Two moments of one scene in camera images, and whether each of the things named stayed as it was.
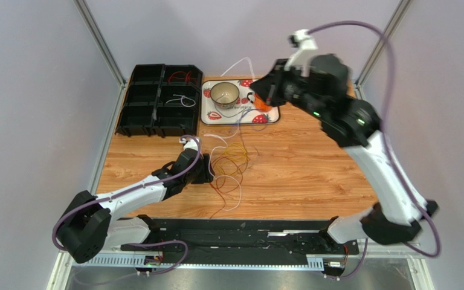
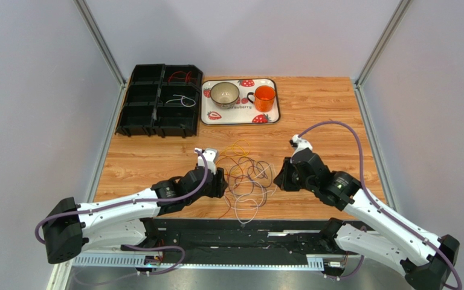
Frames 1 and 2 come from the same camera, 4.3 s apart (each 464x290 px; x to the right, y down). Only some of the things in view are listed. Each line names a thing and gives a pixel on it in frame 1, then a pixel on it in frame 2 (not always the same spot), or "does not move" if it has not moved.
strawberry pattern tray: x=241 y=113 does not move
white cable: x=182 y=102 does not move
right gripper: x=277 y=83 -> x=284 y=176
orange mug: x=260 y=104 does not move
